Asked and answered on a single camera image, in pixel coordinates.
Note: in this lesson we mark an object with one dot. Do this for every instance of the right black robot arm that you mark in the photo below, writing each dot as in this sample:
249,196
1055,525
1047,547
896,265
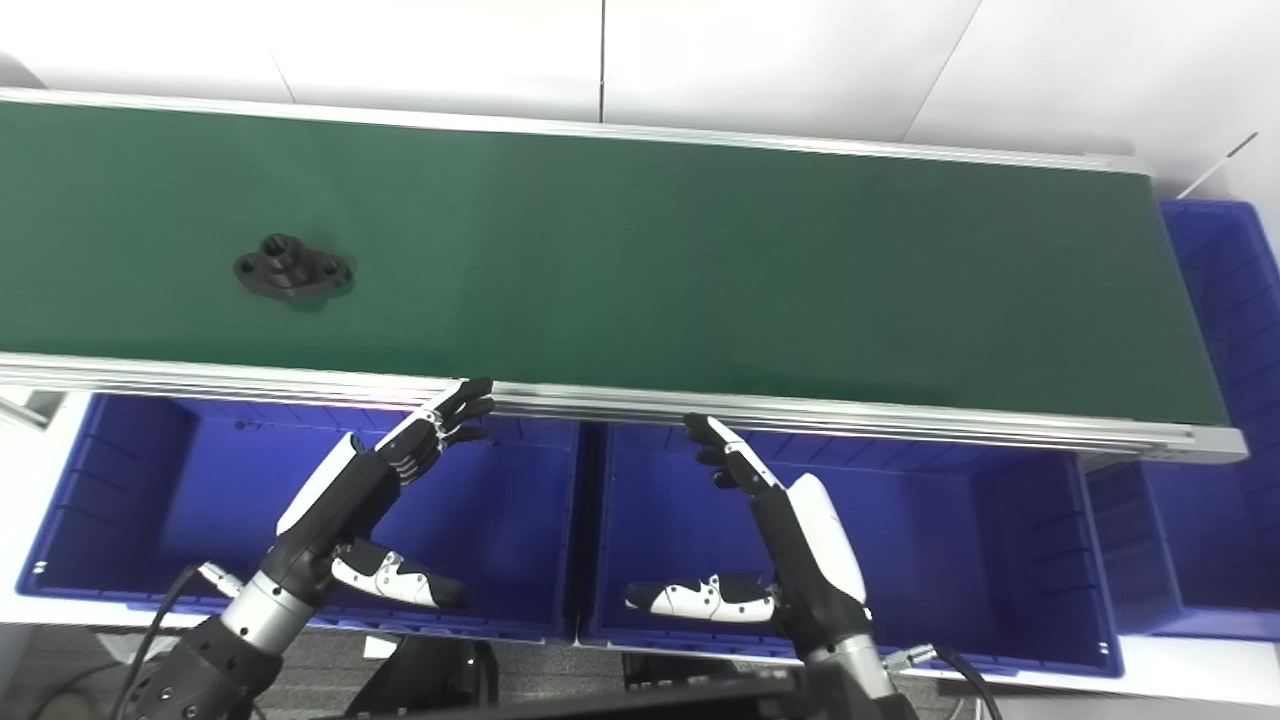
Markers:
860,680

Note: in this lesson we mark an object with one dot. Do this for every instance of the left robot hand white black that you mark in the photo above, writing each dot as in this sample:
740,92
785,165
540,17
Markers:
340,505

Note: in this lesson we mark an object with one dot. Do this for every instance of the black flanged machine part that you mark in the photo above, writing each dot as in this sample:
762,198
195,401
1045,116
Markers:
290,270

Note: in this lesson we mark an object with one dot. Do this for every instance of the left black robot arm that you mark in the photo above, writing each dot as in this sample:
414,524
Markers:
230,650

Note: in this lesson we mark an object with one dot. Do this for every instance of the aluminium conveyor leg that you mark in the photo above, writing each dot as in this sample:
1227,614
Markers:
20,410

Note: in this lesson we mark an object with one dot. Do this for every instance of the green conveyor belt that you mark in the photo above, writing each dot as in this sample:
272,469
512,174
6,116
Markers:
640,260
900,422

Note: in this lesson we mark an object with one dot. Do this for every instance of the black robot torso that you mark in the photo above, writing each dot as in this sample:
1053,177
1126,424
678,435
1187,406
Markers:
560,695

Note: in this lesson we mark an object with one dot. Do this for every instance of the blue plastic bin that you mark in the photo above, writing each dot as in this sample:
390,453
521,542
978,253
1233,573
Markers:
950,540
1230,500
200,480

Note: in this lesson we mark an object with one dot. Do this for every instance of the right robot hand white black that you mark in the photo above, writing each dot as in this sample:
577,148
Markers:
815,560

